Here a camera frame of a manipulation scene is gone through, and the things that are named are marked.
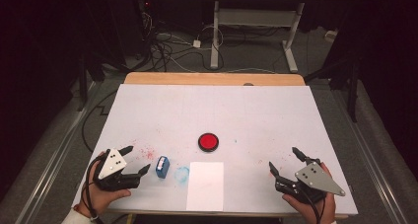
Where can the red ink pad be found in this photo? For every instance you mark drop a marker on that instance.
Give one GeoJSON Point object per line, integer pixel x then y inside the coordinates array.
{"type": "Point", "coordinates": [208, 142]}

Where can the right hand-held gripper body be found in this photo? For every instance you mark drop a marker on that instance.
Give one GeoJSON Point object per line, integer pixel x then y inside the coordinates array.
{"type": "Point", "coordinates": [315, 179]}

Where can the white power adapter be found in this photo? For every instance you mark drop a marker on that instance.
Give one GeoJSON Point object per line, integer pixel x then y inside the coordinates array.
{"type": "Point", "coordinates": [196, 43]}

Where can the person's right hand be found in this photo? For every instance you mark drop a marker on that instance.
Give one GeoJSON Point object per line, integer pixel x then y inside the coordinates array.
{"type": "Point", "coordinates": [315, 214]}

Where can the blue stamp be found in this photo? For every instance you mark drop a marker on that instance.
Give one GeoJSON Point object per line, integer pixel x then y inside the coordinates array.
{"type": "Point", "coordinates": [162, 168]}

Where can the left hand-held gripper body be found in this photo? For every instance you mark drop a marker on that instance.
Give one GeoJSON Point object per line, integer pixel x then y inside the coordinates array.
{"type": "Point", "coordinates": [110, 166]}

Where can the person's left hand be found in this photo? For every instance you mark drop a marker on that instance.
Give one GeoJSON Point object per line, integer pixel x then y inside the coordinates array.
{"type": "Point", "coordinates": [98, 199]}

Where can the white desk frame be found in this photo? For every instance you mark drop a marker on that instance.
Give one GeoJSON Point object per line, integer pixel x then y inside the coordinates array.
{"type": "Point", "coordinates": [215, 36]}

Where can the metal floor rail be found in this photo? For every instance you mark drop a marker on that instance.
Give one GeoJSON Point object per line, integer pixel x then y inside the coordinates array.
{"type": "Point", "coordinates": [55, 158]}
{"type": "Point", "coordinates": [368, 151]}

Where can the white paper sheet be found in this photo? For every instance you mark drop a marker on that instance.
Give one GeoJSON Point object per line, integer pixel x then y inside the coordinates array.
{"type": "Point", "coordinates": [205, 187]}

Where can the black metal stand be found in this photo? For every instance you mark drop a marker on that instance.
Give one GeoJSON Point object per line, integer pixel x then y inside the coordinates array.
{"type": "Point", "coordinates": [83, 86]}
{"type": "Point", "coordinates": [353, 92]}

